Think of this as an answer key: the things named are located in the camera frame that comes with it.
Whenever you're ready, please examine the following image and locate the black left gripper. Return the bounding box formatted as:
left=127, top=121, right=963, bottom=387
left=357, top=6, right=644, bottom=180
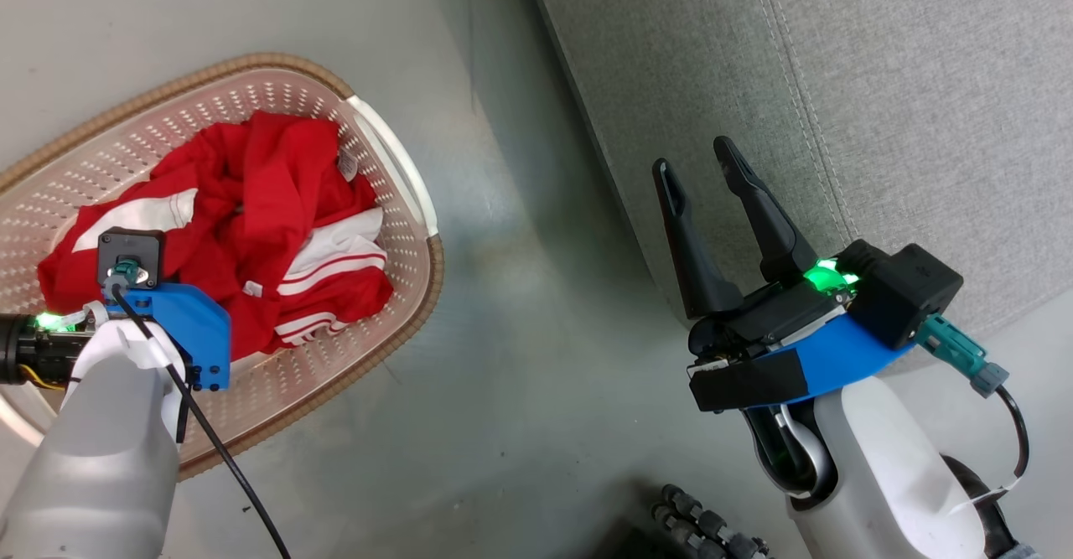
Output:
left=0, top=311, right=95, bottom=389

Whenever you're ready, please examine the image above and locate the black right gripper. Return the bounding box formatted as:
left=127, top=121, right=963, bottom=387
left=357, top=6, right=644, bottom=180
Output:
left=652, top=136, right=863, bottom=372

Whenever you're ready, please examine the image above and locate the red white-striped clothing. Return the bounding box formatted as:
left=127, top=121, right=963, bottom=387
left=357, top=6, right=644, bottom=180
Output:
left=38, top=111, right=395, bottom=364

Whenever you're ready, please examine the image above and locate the beige perforated laundry basket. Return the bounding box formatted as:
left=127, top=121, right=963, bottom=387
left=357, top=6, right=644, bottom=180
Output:
left=0, top=52, right=445, bottom=481

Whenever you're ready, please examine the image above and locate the grey fabric sofa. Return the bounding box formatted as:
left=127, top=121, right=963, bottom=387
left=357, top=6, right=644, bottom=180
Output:
left=520, top=0, right=1073, bottom=375

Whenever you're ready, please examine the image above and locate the blue right camera mount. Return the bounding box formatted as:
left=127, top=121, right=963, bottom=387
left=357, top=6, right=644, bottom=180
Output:
left=689, top=314, right=916, bottom=414

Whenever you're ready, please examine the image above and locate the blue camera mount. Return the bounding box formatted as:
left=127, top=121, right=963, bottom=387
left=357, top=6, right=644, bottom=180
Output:
left=689, top=314, right=916, bottom=414
left=102, top=281, right=232, bottom=392

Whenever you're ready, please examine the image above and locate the blue left camera mount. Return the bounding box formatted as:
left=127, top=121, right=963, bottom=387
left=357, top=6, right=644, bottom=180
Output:
left=102, top=281, right=232, bottom=392

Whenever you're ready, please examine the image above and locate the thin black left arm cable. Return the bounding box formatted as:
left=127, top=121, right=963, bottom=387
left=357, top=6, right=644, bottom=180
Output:
left=111, top=284, right=292, bottom=559

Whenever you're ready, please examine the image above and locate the teal plug black cable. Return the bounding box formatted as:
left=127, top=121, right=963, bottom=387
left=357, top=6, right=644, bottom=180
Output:
left=914, top=314, right=1030, bottom=494

